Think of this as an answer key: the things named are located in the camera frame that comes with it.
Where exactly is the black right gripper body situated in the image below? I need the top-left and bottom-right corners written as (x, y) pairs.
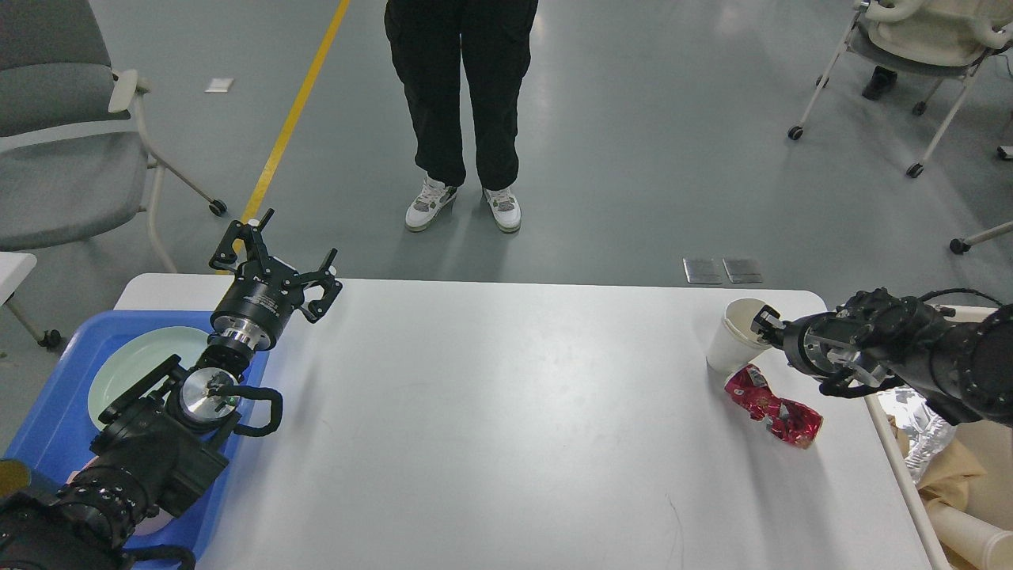
top-left (781, 313), bottom-right (836, 378)

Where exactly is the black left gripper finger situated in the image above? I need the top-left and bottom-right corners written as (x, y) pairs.
top-left (209, 210), bottom-right (275, 278)
top-left (296, 250), bottom-right (343, 322)

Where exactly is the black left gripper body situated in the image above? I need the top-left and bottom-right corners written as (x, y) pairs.
top-left (209, 269), bottom-right (309, 354)

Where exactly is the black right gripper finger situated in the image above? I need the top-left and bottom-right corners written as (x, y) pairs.
top-left (752, 306), bottom-right (787, 348)

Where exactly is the white paper cup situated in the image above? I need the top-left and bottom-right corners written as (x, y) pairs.
top-left (705, 297), bottom-right (772, 377)
top-left (927, 503), bottom-right (1012, 569)

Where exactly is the crushed red snack wrapper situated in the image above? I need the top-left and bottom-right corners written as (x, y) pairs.
top-left (724, 364), bottom-right (824, 450)

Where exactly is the green plate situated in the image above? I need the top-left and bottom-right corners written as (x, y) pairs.
top-left (87, 327), bottom-right (207, 430)

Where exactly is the aluminium foil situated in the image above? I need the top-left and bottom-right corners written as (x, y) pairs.
top-left (877, 387), bottom-right (958, 484)

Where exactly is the brown paper bag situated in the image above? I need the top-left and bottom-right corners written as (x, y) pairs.
top-left (887, 415), bottom-right (987, 569)

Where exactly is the dark teal mug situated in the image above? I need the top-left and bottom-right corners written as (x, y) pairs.
top-left (0, 458), bottom-right (32, 497)

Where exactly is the pink mug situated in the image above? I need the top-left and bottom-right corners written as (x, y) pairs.
top-left (131, 510), bottom-right (175, 540)

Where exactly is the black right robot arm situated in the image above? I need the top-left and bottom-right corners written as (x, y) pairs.
top-left (750, 288), bottom-right (1012, 426)

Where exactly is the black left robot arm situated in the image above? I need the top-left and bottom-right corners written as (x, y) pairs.
top-left (1, 209), bottom-right (343, 569)

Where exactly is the grey floor plate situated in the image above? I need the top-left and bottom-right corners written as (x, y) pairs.
top-left (683, 257), bottom-right (723, 284)
top-left (721, 257), bottom-right (764, 284)

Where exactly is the white chair at right edge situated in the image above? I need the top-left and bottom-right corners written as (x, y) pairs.
top-left (948, 144), bottom-right (1012, 255)

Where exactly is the grey office chair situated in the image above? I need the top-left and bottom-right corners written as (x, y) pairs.
top-left (1, 1), bottom-right (191, 271)

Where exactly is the beige plastic bin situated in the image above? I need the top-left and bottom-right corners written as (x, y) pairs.
top-left (833, 303), bottom-right (1013, 570)

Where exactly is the blue plastic tray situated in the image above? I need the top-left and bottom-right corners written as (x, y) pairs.
top-left (3, 310), bottom-right (232, 561)

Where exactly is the white side table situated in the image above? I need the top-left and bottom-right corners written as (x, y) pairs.
top-left (1, 252), bottom-right (63, 349)

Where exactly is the person in grey sweater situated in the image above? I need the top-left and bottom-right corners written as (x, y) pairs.
top-left (384, 0), bottom-right (540, 234)

